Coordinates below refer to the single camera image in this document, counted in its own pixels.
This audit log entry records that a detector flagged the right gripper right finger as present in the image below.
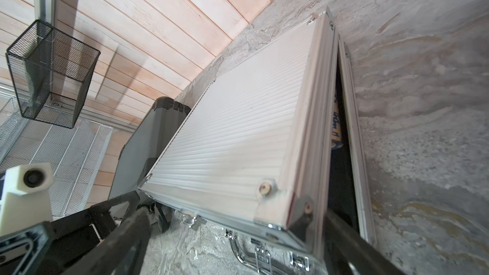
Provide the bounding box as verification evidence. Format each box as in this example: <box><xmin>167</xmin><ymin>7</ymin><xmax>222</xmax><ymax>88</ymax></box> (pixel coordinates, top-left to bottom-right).
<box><xmin>323</xmin><ymin>210</ymin><xmax>403</xmax><ymax>274</ymax></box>

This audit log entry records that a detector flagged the silver aluminium poker case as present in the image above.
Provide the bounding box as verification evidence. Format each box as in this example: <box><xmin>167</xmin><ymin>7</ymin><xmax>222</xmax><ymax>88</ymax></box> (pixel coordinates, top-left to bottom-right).
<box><xmin>140</xmin><ymin>8</ymin><xmax>376</xmax><ymax>267</ymax></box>

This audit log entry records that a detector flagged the dark grey poker case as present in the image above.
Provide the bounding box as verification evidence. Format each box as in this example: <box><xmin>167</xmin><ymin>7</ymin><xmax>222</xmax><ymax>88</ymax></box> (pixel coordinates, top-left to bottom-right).
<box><xmin>107</xmin><ymin>96</ymin><xmax>192</xmax><ymax>234</ymax></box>

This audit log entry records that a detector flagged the black mesh wall basket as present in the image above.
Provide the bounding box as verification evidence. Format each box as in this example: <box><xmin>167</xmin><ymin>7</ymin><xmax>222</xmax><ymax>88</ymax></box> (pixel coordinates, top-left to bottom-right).
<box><xmin>6</xmin><ymin>20</ymin><xmax>101</xmax><ymax>129</ymax></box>

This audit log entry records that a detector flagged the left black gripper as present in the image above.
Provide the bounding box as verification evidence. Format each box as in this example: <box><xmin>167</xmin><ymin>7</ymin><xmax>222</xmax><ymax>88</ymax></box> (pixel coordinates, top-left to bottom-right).
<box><xmin>0</xmin><ymin>190</ymin><xmax>141</xmax><ymax>275</ymax></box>

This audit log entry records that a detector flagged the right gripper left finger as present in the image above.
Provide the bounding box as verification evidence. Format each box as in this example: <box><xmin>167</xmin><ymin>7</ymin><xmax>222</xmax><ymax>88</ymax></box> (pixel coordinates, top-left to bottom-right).
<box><xmin>63</xmin><ymin>208</ymin><xmax>151</xmax><ymax>274</ymax></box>

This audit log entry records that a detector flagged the white mesh wall shelf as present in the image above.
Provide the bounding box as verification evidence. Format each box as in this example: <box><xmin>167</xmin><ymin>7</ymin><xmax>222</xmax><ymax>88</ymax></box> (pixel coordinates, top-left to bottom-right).
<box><xmin>1</xmin><ymin>95</ymin><xmax>113</xmax><ymax>218</ymax></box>

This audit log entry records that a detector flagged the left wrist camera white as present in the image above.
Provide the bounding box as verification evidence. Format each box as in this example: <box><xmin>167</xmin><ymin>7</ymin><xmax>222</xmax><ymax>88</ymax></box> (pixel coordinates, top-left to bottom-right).
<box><xmin>1</xmin><ymin>162</ymin><xmax>53</xmax><ymax>236</ymax></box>

